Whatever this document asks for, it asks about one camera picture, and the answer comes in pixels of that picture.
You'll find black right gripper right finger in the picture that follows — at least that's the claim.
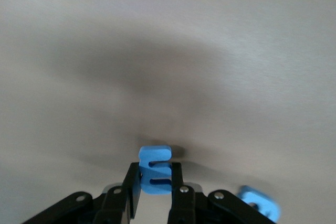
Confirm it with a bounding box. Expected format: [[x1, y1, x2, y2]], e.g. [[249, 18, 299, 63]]
[[167, 162, 277, 224]]

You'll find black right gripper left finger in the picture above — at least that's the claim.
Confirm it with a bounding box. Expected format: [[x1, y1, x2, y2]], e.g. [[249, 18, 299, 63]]
[[20, 162, 144, 224]]

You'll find blue letter E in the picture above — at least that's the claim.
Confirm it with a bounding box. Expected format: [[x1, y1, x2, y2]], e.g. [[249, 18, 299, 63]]
[[138, 145, 173, 195]]

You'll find blue letter P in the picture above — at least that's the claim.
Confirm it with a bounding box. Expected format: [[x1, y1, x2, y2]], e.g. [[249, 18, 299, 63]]
[[237, 185, 282, 223]]

